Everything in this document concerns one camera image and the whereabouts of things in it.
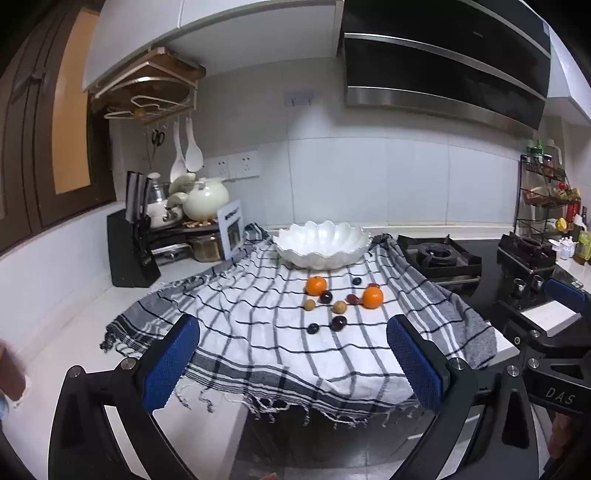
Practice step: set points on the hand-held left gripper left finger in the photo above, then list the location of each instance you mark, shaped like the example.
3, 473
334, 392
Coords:
171, 364

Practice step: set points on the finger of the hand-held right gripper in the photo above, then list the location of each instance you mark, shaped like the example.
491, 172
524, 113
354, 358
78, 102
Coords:
565, 293
531, 346

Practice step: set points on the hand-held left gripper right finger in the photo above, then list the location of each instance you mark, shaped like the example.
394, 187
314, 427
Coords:
415, 364

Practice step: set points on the red cherry tomato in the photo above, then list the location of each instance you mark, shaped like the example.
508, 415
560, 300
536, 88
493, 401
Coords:
352, 299

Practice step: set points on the small yellow longan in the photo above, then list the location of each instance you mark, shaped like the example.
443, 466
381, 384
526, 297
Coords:
309, 304

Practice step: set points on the orange tangerine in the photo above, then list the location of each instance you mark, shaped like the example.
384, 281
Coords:
372, 298
316, 286

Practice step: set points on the white scalloped bowl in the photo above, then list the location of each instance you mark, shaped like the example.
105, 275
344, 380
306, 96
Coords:
323, 244

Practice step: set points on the person's right hand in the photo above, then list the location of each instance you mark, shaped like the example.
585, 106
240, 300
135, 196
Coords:
560, 434

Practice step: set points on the steel hob knob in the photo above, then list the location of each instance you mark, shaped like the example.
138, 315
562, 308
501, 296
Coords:
538, 282
520, 286

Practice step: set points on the green plastic container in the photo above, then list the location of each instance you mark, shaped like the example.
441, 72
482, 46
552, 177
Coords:
584, 249

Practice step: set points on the black burner grate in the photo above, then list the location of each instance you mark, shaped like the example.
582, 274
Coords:
526, 251

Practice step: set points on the black gas hob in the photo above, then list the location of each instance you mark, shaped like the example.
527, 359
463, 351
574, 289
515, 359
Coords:
487, 277

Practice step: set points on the red sauce bottle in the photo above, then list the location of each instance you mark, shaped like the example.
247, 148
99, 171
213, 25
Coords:
572, 210

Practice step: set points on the black and white checked cloth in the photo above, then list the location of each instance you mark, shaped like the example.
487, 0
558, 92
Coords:
277, 360

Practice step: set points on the gas stove burner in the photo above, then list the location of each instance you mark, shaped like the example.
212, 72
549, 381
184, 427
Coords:
436, 256

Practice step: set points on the dark plum centre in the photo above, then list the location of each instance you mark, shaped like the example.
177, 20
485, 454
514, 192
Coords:
327, 297

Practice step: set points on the steel pan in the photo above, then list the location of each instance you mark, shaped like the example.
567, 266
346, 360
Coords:
171, 253

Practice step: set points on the black knife block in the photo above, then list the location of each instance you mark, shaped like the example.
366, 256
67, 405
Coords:
129, 258

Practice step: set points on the steel pot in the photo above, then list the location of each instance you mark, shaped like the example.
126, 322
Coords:
207, 247

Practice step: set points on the dark countertop shelf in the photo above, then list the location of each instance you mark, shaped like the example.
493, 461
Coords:
171, 231

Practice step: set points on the pile of nuts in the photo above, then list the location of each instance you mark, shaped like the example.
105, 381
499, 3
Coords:
198, 225

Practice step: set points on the dark brown object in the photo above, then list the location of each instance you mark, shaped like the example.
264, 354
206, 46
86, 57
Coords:
11, 374

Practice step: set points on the steel kettle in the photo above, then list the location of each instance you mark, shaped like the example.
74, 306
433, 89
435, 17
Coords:
159, 203

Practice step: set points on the cream ceramic pot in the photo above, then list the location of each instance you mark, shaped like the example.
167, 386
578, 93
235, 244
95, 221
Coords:
205, 201

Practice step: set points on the small white ceramic pot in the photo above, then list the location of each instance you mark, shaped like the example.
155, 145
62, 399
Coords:
180, 189

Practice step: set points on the white hanging spoon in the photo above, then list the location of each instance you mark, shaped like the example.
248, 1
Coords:
194, 154
177, 168

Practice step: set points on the black range hood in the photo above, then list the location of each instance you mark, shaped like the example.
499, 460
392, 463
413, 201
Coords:
438, 69

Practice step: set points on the brown framed window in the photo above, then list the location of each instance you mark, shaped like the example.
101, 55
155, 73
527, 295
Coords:
27, 138

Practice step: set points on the round wooden board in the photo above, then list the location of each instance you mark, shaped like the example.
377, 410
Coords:
138, 90

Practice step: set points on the wooden cutting board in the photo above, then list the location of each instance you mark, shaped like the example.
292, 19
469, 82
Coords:
180, 64

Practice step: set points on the white wall socket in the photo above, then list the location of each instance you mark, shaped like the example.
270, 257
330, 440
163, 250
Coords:
217, 167
244, 165

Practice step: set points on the white wall cabinet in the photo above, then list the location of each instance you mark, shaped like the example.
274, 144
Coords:
570, 78
231, 32

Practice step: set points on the white wall switch plate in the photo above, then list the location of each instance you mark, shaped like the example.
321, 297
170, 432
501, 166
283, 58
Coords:
299, 98

